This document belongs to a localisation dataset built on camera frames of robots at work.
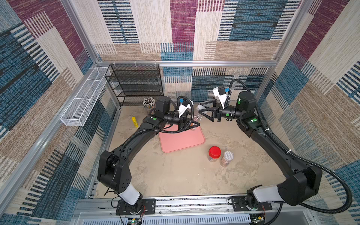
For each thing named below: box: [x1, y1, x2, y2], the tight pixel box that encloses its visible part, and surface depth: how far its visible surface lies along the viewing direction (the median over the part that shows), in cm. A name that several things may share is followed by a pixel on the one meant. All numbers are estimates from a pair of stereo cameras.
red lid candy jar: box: [208, 145, 222, 159], surface depth 85 cm
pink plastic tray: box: [158, 124, 206, 154], surface depth 99 cm
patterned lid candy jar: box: [220, 150, 234, 168], surface depth 81 cm
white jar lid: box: [195, 104, 207, 112], surface depth 67 cm
